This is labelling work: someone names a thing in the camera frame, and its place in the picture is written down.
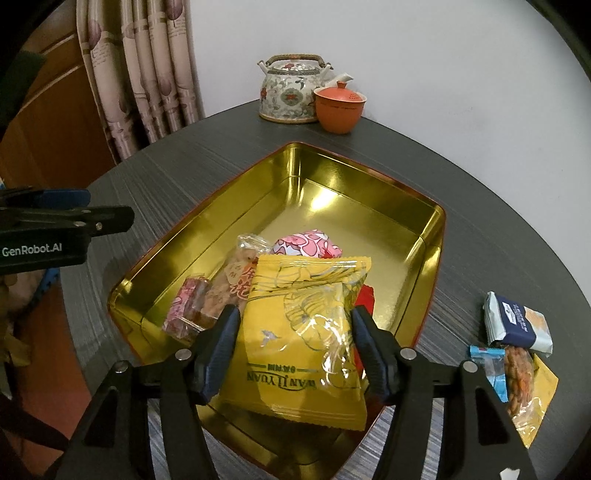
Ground orange wooden door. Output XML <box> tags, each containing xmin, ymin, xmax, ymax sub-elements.
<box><xmin>0</xmin><ymin>28</ymin><xmax>118</xmax><ymax>190</ymax></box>

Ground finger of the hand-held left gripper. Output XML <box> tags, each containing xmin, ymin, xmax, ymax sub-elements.
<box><xmin>0</xmin><ymin>205</ymin><xmax>136</xmax><ymax>238</ymax></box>
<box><xmin>0</xmin><ymin>187</ymin><xmax>90</xmax><ymax>208</ymax></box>

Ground blue cord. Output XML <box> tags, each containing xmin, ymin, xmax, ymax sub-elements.
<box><xmin>32</xmin><ymin>267</ymin><xmax>61</xmax><ymax>308</ymax></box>

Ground large yellow snack packet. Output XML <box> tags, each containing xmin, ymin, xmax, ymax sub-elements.
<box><xmin>218</xmin><ymin>254</ymin><xmax>372</xmax><ymax>432</ymax></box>

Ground blue clear almond packet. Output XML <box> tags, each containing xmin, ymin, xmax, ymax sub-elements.
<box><xmin>469</xmin><ymin>344</ymin><xmax>546</xmax><ymax>448</ymax></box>

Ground red snack packet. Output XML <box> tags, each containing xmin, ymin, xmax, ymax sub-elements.
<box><xmin>355</xmin><ymin>284</ymin><xmax>376</xmax><ymax>324</ymax></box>

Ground pink wrapped candy packet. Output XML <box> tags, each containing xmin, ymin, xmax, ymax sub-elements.
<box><xmin>163</xmin><ymin>276</ymin><xmax>218</xmax><ymax>342</ymax></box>

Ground navy and white snack packet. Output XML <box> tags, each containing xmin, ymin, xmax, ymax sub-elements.
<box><xmin>484</xmin><ymin>291</ymin><xmax>554</xmax><ymax>355</ymax></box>

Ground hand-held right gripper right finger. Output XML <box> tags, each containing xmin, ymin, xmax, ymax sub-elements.
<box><xmin>351</xmin><ymin>305</ymin><xmax>539</xmax><ymax>480</ymax></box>

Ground floral ceramic teapot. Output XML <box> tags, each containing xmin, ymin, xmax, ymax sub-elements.
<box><xmin>257</xmin><ymin>54</ymin><xmax>356</xmax><ymax>124</ymax></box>

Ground pink floral snack packet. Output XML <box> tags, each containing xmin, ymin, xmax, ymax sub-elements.
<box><xmin>271</xmin><ymin>229</ymin><xmax>343</xmax><ymax>260</ymax></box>

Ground red and gold tin box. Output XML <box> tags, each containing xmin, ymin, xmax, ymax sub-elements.
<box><xmin>107</xmin><ymin>141</ymin><xmax>448</xmax><ymax>480</ymax></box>

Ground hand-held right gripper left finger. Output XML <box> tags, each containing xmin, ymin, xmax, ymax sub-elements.
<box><xmin>58</xmin><ymin>305</ymin><xmax>242</xmax><ymax>480</ymax></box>

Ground orange clay lidded cup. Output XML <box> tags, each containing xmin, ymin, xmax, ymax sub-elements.
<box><xmin>313</xmin><ymin>80</ymin><xmax>368</xmax><ymax>134</ymax></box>

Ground small yellow snack packet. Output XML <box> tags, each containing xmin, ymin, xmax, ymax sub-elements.
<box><xmin>531</xmin><ymin>353</ymin><xmax>559</xmax><ymax>416</ymax></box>

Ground patterned beige curtain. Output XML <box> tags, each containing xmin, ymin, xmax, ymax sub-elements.
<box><xmin>76</xmin><ymin>0</ymin><xmax>206</xmax><ymax>160</ymax></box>

